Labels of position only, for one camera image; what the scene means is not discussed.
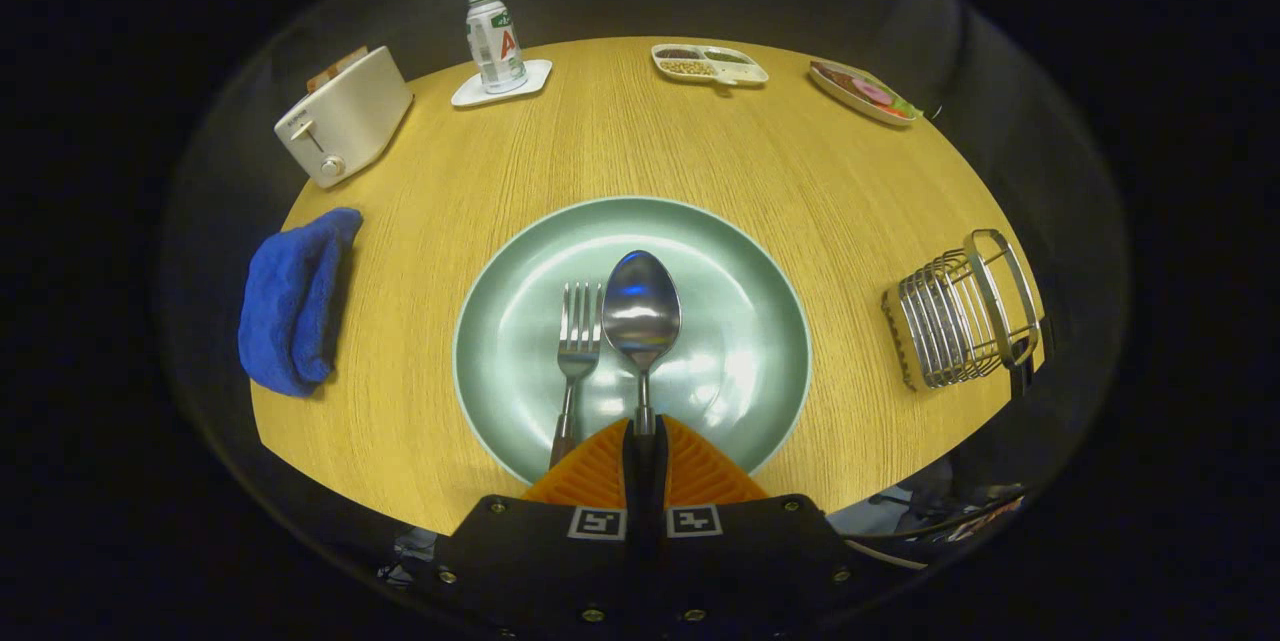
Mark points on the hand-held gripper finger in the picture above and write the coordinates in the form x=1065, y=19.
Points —
x=657, y=481
x=633, y=481

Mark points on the pale green round plate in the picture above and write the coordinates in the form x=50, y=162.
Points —
x=740, y=321

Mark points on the blue folded towel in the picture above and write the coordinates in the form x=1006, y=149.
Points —
x=290, y=301

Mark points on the white divided dish with beans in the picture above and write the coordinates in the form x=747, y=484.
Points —
x=740, y=73

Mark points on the white square coaster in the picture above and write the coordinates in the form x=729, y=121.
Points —
x=535, y=76

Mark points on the plate of toy food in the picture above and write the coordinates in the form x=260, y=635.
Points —
x=860, y=91

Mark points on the small white labelled bottle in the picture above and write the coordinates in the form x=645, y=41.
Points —
x=495, y=46

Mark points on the white toaster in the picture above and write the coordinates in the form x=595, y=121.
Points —
x=350, y=116

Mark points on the brown toast slice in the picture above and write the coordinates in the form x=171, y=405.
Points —
x=335, y=69

